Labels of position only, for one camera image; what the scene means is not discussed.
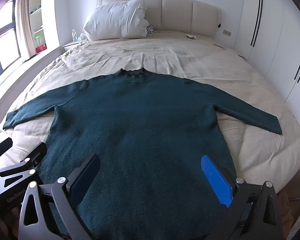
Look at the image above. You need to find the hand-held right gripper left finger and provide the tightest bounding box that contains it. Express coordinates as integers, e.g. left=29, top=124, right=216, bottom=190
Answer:
left=19, top=154, right=101, bottom=240

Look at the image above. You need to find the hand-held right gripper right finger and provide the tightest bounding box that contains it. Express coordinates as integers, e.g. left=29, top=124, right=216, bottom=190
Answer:
left=201, top=154, right=284, bottom=240

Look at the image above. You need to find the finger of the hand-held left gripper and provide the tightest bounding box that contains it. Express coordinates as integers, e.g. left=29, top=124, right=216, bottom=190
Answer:
left=0, top=142, right=48, bottom=188
left=0, top=137, right=13, bottom=169

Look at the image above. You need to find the dark teal knit sweater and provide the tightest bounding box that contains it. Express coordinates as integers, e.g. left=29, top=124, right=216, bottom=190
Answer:
left=3, top=68, right=282, bottom=240

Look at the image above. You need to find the black framed window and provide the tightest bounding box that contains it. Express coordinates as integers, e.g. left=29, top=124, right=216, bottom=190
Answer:
left=0, top=0, right=22, bottom=77

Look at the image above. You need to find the white nightstand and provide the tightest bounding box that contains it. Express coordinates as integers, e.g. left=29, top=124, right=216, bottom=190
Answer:
left=62, top=40, right=87, bottom=52

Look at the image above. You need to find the beige curtain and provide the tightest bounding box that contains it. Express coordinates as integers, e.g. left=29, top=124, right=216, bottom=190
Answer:
left=16, top=0, right=37, bottom=62

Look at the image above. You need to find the bed with beige sheet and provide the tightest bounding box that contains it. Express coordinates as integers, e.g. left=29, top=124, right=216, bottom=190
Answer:
left=0, top=29, right=300, bottom=197

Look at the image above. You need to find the white wardrobe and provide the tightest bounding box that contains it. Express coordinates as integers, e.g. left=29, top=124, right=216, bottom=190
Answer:
left=240, top=0, right=300, bottom=105

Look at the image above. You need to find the white pillow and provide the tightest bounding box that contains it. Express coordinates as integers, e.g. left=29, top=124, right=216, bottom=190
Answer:
left=83, top=0, right=150, bottom=42

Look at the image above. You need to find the white wall shelf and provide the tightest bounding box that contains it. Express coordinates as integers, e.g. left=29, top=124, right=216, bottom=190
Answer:
left=29, top=0, right=48, bottom=55

